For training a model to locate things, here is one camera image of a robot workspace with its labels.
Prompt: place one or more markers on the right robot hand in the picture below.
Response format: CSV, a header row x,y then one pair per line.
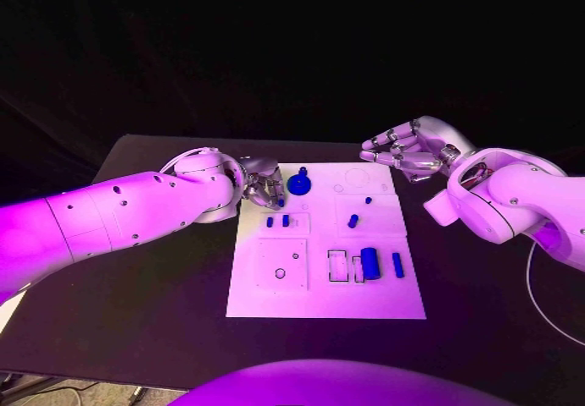
x,y
415,149

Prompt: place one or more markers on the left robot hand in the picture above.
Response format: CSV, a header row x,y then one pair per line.
x,y
265,180

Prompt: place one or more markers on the thick blue cylinder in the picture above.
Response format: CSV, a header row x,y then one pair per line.
x,y
370,263

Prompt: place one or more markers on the blue gear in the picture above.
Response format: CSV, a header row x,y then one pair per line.
x,y
298,184

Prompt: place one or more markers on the white task board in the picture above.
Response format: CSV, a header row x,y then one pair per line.
x,y
320,298

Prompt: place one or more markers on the thin blue cylinder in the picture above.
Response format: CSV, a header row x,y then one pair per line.
x,y
398,265

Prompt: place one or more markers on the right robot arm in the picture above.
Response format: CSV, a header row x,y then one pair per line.
x,y
512,196

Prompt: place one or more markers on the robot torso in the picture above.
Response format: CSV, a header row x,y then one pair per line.
x,y
337,385

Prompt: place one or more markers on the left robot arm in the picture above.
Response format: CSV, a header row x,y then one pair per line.
x,y
137,209

